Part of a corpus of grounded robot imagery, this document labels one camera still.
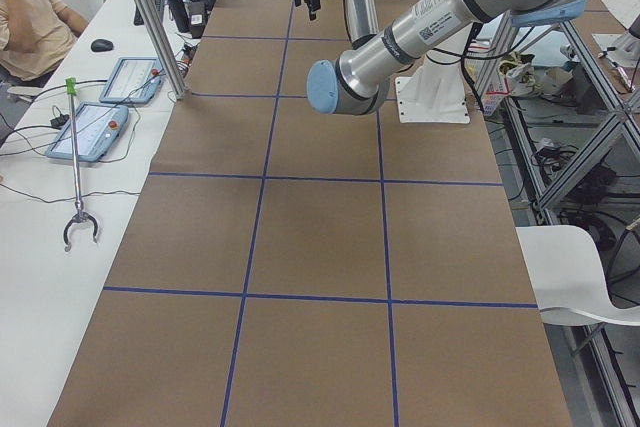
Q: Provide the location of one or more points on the black box with label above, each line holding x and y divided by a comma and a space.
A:
197, 18

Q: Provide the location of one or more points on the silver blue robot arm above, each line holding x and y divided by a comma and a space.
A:
357, 82

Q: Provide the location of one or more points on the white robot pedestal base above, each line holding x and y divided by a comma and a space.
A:
434, 93

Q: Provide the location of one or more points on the silver reacher grabber tool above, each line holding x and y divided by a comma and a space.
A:
81, 215

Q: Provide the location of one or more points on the black insulated bottle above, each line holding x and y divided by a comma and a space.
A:
179, 14

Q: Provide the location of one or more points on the near blue teach pendant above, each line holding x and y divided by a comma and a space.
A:
98, 127

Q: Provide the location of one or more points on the aluminium frame post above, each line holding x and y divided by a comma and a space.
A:
162, 47

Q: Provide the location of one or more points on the blue teach pendant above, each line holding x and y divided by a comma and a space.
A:
98, 127
134, 80

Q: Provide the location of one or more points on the person in beige shirt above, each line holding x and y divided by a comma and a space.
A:
36, 36

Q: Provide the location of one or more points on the far blue teach pendant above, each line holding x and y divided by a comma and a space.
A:
134, 80

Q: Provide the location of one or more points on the black computer mouse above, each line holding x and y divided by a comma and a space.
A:
101, 45

